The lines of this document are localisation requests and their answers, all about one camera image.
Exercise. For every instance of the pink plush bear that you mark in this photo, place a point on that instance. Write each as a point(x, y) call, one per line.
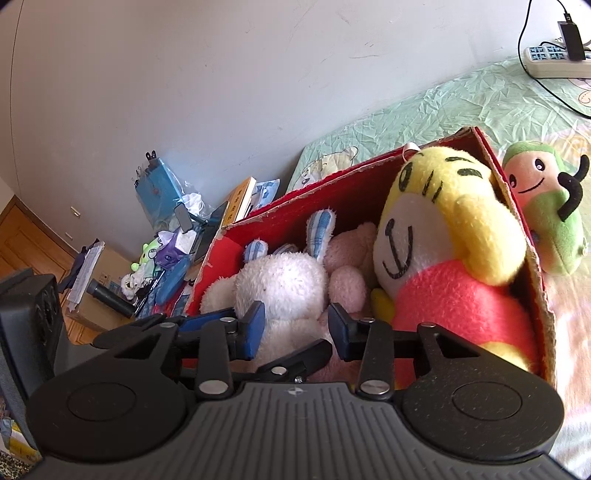
point(348, 284)

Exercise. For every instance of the red cardboard box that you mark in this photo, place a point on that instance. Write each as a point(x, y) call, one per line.
point(351, 184)

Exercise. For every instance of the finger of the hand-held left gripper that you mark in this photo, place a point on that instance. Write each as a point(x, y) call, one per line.
point(207, 320)
point(295, 357)

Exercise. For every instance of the green alien toy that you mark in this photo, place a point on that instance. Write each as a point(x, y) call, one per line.
point(144, 256)

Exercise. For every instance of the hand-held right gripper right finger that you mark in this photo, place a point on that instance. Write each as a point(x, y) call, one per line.
point(339, 330)

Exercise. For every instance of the yellow book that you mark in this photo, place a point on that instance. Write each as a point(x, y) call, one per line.
point(242, 198)

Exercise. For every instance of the dark notebook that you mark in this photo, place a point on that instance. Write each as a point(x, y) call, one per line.
point(210, 230)

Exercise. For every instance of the blue plastic bag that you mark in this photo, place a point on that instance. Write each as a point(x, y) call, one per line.
point(159, 189)

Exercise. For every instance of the blue white booklet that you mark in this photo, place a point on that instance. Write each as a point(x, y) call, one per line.
point(268, 191)

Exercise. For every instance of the white wall socket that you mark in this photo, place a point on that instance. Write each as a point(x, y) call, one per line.
point(75, 212)

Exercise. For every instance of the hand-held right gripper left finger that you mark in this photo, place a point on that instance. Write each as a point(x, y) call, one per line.
point(254, 330)

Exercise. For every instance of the green avocado plush toy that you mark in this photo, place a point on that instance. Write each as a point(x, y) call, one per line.
point(549, 217)

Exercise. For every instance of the purple tissue pack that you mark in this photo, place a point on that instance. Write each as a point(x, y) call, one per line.
point(173, 251)

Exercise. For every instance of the black charger adapter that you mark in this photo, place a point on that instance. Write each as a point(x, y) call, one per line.
point(572, 39)

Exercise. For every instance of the black bottle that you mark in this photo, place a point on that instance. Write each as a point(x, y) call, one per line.
point(108, 297)

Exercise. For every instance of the yellow tiger plush toy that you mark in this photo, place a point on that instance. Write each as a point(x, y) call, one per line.
point(443, 295)

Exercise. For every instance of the blue long case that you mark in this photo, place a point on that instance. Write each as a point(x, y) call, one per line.
point(171, 281)

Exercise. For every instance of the brown cardboard box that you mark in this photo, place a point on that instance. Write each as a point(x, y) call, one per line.
point(115, 267)

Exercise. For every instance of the white paper tag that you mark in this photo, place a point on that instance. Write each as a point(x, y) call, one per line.
point(412, 148)

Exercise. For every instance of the black phone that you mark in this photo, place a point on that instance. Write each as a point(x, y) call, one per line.
point(183, 217)

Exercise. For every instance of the white plush bunny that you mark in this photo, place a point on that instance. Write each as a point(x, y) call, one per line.
point(281, 281)

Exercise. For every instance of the white power strip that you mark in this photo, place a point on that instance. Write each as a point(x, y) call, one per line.
point(545, 67)

